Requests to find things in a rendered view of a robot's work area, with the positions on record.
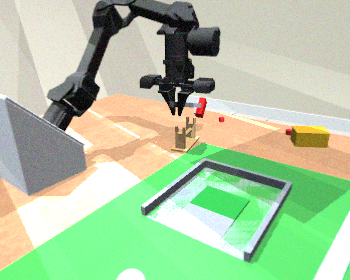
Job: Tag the yellow box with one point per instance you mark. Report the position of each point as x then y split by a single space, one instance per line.
309 136

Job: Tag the white flat bar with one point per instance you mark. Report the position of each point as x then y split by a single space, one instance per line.
338 256

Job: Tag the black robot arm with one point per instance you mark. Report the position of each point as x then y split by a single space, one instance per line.
182 34

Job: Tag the white golf ball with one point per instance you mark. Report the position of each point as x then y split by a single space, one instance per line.
131 274

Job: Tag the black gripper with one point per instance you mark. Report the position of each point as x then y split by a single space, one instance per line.
176 71

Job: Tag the red putter with grey shaft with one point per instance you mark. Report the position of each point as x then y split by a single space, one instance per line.
199 106

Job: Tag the green putting mat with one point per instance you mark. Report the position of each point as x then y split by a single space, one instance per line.
116 237

